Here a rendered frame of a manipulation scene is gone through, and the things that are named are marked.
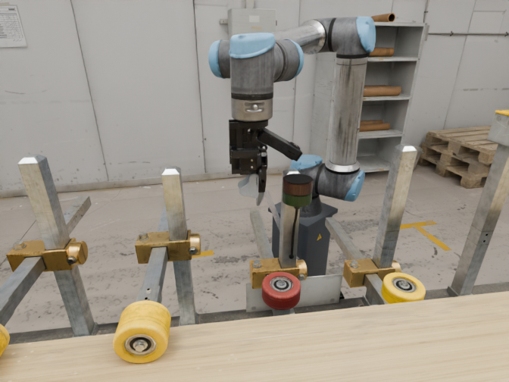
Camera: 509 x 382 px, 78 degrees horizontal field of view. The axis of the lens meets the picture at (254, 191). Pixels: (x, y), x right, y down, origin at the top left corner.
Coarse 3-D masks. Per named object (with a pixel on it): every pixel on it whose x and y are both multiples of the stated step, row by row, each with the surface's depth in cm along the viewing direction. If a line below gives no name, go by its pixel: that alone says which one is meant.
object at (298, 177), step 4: (288, 176) 64; (292, 176) 64; (296, 176) 64; (300, 176) 64; (304, 176) 64; (308, 176) 64; (288, 180) 62; (292, 180) 62; (296, 180) 62; (300, 180) 62; (304, 180) 62; (308, 180) 62; (300, 184) 60; (284, 192) 63; (296, 208) 64; (296, 212) 65; (296, 216) 66; (296, 220) 67; (292, 228) 70; (292, 232) 70; (292, 236) 71; (292, 240) 71; (292, 244) 72; (292, 248) 72; (292, 252) 73; (292, 256) 74
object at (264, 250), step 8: (256, 216) 100; (256, 224) 96; (256, 232) 92; (264, 232) 92; (256, 240) 91; (264, 240) 88; (264, 248) 84; (264, 256) 81; (272, 256) 81; (280, 312) 66; (288, 312) 66
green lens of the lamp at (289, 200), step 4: (284, 196) 63; (288, 196) 62; (292, 196) 61; (296, 196) 61; (300, 196) 61; (304, 196) 61; (308, 196) 62; (284, 200) 63; (288, 200) 62; (292, 200) 62; (296, 200) 61; (300, 200) 61; (304, 200) 62; (308, 200) 62; (288, 204) 63; (292, 204) 62; (296, 204) 62; (300, 204) 62; (304, 204) 62; (308, 204) 63
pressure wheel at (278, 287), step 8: (280, 272) 68; (264, 280) 66; (272, 280) 66; (280, 280) 65; (288, 280) 66; (296, 280) 66; (264, 288) 64; (272, 288) 64; (280, 288) 64; (288, 288) 64; (296, 288) 64; (264, 296) 64; (272, 296) 62; (280, 296) 62; (288, 296) 62; (296, 296) 63; (272, 304) 63; (280, 304) 62; (288, 304) 62; (296, 304) 64
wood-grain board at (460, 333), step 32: (256, 320) 57; (288, 320) 57; (320, 320) 57; (352, 320) 57; (384, 320) 57; (416, 320) 57; (448, 320) 57; (480, 320) 57; (32, 352) 51; (64, 352) 51; (96, 352) 51; (192, 352) 51; (224, 352) 51; (256, 352) 51; (288, 352) 51; (320, 352) 51; (352, 352) 51; (384, 352) 51; (416, 352) 51; (448, 352) 51; (480, 352) 51
